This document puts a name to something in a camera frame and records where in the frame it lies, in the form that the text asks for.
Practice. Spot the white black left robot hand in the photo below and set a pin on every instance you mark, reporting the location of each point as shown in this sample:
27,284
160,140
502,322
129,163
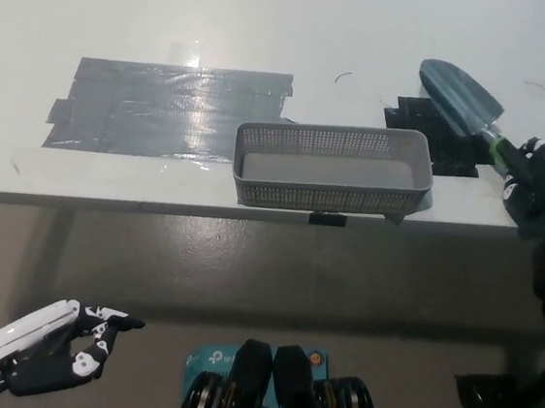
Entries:
35,330

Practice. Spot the small black tape strip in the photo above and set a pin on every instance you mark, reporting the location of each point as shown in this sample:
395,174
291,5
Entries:
328,219

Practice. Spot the black teal robot torso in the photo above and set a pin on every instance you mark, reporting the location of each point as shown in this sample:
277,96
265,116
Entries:
289,396

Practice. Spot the grey duct tape patch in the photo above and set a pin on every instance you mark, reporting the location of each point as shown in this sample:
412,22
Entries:
141,112

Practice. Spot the grey perforated plastic basket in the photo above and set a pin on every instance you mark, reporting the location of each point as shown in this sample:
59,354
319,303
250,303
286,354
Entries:
322,197

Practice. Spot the black tape patch on desk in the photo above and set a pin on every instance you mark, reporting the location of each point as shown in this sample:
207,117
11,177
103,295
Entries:
418,117

